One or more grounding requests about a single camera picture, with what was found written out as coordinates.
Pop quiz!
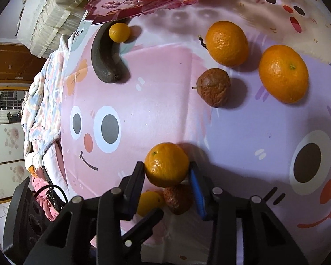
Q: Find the wrinkled red passion fruit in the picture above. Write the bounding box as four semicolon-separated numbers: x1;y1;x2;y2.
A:
163;184;194;215

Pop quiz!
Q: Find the pink quilt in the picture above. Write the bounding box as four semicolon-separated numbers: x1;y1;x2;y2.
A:
30;140;70;223

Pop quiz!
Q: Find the small kumquat by banana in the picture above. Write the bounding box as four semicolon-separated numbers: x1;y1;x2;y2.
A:
109;23;131;43

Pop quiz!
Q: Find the floral patterned blanket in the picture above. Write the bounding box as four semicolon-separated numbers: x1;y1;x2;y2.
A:
21;33;76;172

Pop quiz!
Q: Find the upper mandarin orange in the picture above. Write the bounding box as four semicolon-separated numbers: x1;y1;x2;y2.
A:
198;21;250;68

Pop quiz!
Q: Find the white lace curtain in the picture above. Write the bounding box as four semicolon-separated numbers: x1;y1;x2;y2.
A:
17;0;85;58

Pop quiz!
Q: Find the wooden door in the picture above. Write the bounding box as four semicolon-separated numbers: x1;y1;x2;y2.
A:
0;44;46;84

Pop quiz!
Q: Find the large mandarin orange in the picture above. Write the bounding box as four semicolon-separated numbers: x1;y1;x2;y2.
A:
144;142;189;188

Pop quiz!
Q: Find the wrinkled brown passion fruit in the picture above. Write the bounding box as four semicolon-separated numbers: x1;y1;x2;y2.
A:
192;68;231;108

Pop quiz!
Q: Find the blackened banana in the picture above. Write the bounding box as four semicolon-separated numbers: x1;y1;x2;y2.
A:
91;22;130;84

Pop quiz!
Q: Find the right mandarin orange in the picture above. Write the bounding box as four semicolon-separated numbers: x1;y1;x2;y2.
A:
258;45;309;104

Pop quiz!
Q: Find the black cable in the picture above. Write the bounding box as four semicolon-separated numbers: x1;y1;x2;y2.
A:
32;165;70;213

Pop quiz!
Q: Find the cartoon printed bed sheet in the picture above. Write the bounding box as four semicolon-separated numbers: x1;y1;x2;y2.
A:
61;0;331;264

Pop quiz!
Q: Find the lower mandarin orange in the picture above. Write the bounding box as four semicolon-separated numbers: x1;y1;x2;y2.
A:
137;191;165;217

